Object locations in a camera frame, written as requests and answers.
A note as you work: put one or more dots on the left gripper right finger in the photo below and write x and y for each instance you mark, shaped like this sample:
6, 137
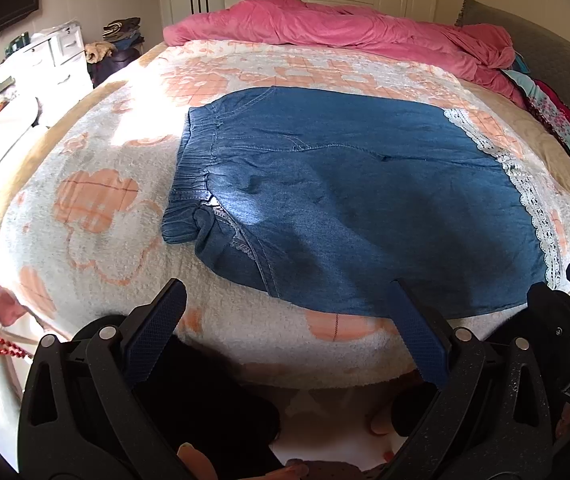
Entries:
491, 419

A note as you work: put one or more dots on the pink duvet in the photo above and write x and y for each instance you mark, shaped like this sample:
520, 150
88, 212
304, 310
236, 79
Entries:
474, 53

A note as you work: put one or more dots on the colourful patterned pillow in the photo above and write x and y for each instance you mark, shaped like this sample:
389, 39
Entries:
542, 102

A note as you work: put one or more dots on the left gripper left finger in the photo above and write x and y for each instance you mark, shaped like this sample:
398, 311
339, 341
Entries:
79, 415

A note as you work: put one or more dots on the white orange floral blanket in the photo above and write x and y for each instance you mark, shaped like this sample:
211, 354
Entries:
81, 232

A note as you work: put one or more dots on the white drawer cabinet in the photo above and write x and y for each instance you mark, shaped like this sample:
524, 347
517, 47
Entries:
52, 68

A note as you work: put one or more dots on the grey headboard cushion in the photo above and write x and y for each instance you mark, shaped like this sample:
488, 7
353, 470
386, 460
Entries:
546, 54

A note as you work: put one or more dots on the blue denim lace-hem pants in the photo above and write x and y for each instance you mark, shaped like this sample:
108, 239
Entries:
322, 199

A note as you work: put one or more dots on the left hand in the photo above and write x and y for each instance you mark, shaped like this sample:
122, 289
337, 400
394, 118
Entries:
198, 464

